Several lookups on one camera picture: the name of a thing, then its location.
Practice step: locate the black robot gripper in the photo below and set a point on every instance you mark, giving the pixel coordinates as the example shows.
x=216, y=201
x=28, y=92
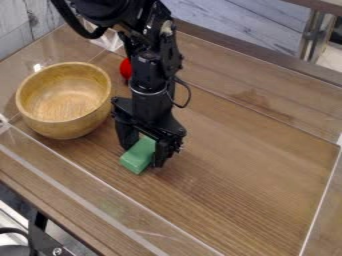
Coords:
x=146, y=113

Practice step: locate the green rectangular block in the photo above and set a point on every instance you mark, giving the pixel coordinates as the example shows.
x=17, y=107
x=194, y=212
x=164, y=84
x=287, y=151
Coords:
x=136, y=158

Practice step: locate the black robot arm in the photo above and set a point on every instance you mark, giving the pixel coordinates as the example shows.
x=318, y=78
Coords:
x=148, y=36

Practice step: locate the brown wooden bowl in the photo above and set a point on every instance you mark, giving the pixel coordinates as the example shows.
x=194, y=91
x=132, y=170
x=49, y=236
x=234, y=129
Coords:
x=63, y=100

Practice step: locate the red plush strawberry toy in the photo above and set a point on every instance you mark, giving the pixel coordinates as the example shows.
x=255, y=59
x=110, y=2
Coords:
x=126, y=69

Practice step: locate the black table leg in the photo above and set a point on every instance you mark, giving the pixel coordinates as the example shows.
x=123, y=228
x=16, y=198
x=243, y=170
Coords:
x=43, y=245

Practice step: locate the clear acrylic corner bracket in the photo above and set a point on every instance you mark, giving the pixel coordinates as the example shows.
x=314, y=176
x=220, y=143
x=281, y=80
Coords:
x=108, y=41

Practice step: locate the metal chair frame background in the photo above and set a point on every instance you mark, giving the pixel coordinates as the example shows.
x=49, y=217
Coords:
x=315, y=35

